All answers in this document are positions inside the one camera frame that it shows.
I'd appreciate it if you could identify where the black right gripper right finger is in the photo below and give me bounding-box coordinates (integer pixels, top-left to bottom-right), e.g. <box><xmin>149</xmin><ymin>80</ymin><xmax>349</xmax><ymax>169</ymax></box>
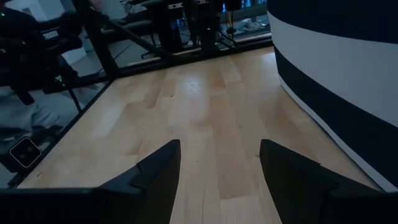
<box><xmin>259</xmin><ymin>139</ymin><xmax>340</xmax><ymax>224</ymax></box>

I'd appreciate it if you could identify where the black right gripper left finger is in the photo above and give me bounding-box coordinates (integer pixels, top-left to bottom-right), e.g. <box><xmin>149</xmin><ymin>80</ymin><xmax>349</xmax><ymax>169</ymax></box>
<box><xmin>99</xmin><ymin>139</ymin><xmax>182</xmax><ymax>224</ymax></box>

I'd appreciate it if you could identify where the black square white-edged plate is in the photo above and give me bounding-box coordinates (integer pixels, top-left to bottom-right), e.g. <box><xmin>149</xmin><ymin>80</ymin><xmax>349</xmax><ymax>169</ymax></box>
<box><xmin>9</xmin><ymin>136</ymin><xmax>43</xmax><ymax>169</ymax></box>

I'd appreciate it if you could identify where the black metal table frame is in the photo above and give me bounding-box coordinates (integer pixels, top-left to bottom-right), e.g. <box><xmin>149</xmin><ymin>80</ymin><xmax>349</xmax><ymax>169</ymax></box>
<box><xmin>6</xmin><ymin>0</ymin><xmax>274</xmax><ymax>189</ymax></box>

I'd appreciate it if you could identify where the blue white-striped fabric bin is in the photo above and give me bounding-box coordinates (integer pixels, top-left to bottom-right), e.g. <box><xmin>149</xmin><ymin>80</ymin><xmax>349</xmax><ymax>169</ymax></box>
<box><xmin>266</xmin><ymin>0</ymin><xmax>398</xmax><ymax>192</ymax></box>

